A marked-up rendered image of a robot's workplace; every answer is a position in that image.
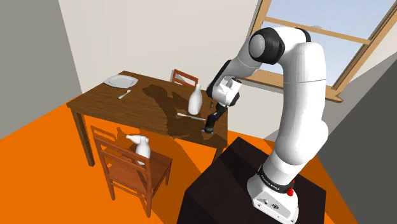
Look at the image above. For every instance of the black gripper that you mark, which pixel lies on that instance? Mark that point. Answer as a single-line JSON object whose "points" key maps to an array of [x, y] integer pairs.
{"points": [[212, 121]]}

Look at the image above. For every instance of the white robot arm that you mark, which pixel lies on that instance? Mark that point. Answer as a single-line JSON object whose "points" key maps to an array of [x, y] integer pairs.
{"points": [[302, 102]]}

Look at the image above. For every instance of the white knife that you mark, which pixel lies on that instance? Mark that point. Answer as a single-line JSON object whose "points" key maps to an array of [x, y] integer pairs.
{"points": [[190, 116]]}

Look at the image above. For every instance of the white vase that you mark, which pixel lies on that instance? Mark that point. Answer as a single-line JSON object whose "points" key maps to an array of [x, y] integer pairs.
{"points": [[195, 102]]}

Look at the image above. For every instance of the brown wooden chair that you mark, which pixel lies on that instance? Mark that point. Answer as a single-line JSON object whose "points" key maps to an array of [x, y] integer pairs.
{"points": [[180, 77], [130, 175]]}

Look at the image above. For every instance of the dark robot stand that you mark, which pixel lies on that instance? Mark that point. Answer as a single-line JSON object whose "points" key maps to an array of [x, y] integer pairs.
{"points": [[217, 192]]}

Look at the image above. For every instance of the white spray bottle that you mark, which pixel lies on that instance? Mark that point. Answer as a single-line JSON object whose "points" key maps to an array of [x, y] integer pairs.
{"points": [[143, 149]]}

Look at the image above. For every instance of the brown wooden table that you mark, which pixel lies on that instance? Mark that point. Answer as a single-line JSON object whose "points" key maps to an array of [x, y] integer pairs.
{"points": [[136, 108]]}

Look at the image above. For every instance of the white fork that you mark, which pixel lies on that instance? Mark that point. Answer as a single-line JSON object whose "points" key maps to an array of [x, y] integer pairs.
{"points": [[124, 94]]}

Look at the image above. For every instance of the white plate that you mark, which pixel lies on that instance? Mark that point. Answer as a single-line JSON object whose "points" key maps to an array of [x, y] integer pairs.
{"points": [[121, 81]]}

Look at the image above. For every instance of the wooden framed window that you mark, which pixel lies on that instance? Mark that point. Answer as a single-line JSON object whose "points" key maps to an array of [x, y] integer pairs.
{"points": [[338, 40]]}

